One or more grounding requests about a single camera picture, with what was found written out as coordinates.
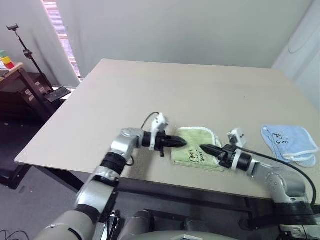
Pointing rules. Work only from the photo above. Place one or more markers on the dark wooden side desk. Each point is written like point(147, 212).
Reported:
point(15, 90)

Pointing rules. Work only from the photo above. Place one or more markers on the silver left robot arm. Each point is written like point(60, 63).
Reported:
point(100, 182)

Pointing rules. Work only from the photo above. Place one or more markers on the red block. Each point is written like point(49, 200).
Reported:
point(9, 65)

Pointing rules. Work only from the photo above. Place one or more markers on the dark rounded robot leg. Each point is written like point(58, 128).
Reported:
point(136, 223)

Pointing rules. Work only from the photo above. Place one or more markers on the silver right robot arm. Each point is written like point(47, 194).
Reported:
point(287, 185)

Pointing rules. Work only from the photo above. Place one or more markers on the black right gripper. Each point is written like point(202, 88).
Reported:
point(226, 156)

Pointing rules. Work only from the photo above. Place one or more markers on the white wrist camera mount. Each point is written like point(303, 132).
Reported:
point(238, 136)
point(160, 122)

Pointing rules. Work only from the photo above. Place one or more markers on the black phone holder stand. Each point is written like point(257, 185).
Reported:
point(32, 60)

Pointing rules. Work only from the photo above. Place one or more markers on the blue towel with white trim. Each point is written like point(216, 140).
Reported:
point(292, 142)

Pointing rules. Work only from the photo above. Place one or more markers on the yellow block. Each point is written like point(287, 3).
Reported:
point(6, 60)

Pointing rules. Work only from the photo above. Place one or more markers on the green block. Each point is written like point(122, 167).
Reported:
point(3, 53)

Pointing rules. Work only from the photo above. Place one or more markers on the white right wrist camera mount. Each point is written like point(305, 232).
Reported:
point(238, 136)

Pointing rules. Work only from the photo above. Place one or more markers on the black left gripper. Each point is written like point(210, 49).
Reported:
point(162, 142)

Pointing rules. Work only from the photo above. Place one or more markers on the black table frame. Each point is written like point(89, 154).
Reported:
point(62, 175)

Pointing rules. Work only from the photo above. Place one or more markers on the window with blinds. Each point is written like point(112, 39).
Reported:
point(62, 35)

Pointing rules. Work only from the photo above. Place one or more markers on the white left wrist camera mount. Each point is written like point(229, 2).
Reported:
point(160, 122)

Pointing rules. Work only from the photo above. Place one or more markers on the green towel with white trim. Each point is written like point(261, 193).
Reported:
point(195, 140)

